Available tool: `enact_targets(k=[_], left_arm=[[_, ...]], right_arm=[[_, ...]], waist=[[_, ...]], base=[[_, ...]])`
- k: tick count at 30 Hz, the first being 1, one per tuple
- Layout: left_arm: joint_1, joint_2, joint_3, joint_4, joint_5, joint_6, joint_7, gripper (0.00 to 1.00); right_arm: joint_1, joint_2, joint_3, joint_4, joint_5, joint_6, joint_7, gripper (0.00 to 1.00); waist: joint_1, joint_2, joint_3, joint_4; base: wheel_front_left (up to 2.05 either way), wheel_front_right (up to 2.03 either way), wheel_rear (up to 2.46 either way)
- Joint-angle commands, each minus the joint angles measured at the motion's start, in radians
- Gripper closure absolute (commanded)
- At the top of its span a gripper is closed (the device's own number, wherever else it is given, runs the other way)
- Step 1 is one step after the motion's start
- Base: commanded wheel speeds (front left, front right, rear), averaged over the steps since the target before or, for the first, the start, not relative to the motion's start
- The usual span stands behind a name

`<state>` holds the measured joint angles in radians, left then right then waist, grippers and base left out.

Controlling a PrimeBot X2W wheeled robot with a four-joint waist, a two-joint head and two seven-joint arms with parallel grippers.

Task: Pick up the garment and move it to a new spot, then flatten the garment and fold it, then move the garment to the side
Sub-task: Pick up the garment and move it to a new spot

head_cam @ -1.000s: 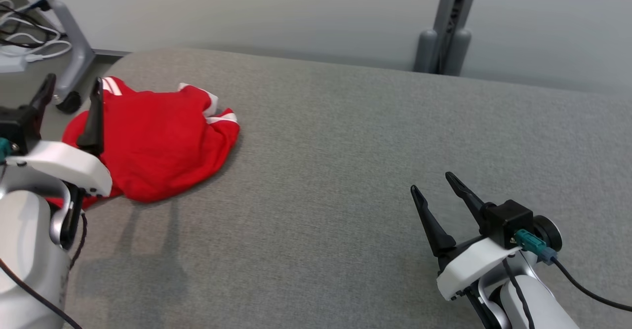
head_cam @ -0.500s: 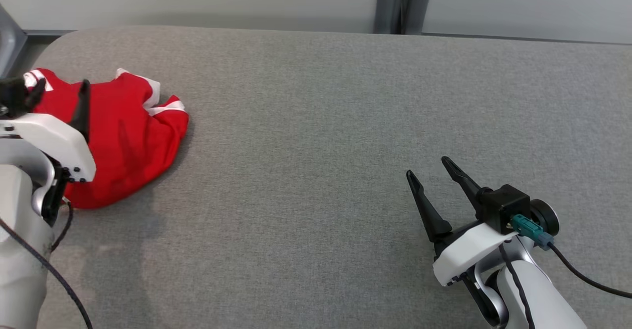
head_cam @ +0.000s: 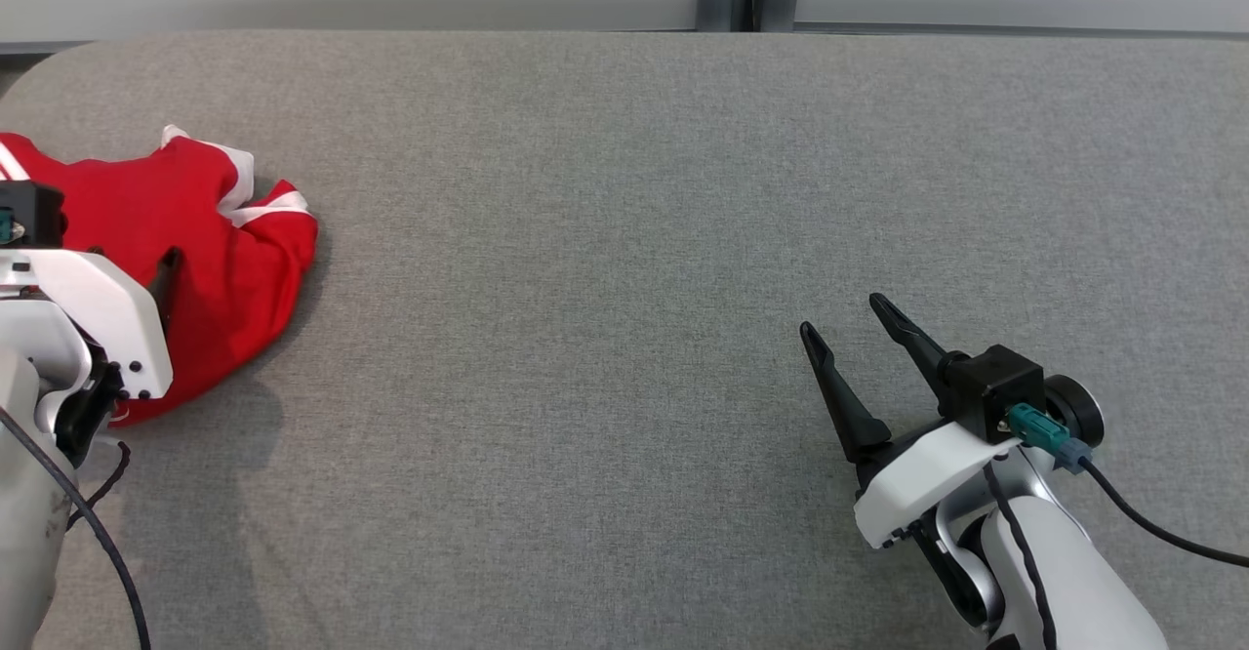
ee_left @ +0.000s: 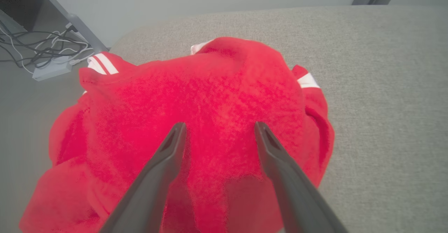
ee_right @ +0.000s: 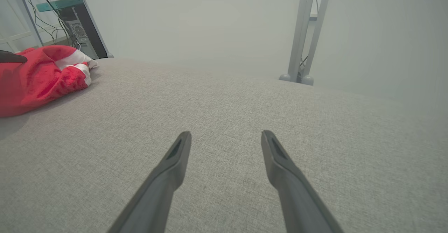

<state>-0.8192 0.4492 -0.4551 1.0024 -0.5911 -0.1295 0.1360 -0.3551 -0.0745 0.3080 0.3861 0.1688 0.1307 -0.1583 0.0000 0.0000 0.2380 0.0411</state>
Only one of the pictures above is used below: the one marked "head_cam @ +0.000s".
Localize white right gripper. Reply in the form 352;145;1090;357
800;293;1021;548

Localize red shorts with white stripe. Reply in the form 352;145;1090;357
0;125;320;427

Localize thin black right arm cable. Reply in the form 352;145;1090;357
983;460;1060;650

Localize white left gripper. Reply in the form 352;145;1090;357
0;248;183;400

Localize right camera cable teal plug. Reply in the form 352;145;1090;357
1005;403;1249;569

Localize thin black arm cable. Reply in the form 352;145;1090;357
66;440;133;532
983;460;1060;650

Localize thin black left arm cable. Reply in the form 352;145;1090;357
66;440;133;532

